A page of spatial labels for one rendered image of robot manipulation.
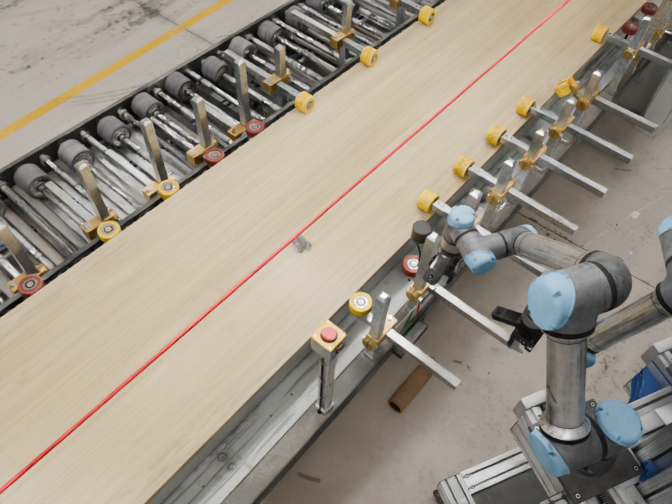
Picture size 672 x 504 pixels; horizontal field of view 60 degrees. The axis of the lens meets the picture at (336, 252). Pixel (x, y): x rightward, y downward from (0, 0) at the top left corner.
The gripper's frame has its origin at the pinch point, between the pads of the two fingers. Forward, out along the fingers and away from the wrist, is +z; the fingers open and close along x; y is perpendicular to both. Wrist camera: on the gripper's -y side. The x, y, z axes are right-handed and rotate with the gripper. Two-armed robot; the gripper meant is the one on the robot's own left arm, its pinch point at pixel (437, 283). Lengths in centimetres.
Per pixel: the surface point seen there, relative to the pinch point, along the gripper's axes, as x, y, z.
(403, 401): -4, -4, 95
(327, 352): 5, -49, -20
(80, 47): 333, 56, 106
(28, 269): 114, -84, 14
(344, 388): 6.4, -37.5, 31.2
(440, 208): 19.8, 32.2, 7.1
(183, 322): 56, -62, 11
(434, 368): -14.6, -17.3, 16.5
